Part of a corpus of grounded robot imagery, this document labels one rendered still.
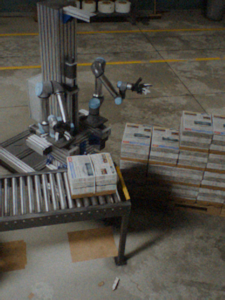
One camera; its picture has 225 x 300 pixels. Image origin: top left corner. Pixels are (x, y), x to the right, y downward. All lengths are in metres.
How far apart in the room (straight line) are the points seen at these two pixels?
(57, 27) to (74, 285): 2.29
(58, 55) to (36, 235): 1.80
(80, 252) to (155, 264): 0.74
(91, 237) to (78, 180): 1.04
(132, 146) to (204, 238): 1.23
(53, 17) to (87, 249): 2.19
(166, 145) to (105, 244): 1.17
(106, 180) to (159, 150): 0.87
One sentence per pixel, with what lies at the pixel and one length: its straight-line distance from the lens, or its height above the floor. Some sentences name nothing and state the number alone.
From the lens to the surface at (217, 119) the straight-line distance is 3.77.
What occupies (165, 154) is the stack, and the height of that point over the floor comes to 0.75.
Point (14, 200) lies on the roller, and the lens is 3.09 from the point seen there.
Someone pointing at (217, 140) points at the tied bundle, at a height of 0.99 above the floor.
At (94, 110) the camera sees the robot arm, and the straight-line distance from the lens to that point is 3.84.
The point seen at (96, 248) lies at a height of 0.00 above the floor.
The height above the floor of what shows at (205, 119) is 1.07.
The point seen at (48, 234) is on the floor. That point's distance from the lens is 3.85.
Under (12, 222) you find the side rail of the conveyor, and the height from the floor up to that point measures 0.77.
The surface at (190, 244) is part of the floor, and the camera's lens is 3.90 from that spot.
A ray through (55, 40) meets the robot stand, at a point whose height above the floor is 1.76.
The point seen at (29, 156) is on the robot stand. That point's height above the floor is 0.21.
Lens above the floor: 2.98
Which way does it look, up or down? 38 degrees down
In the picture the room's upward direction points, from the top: 4 degrees clockwise
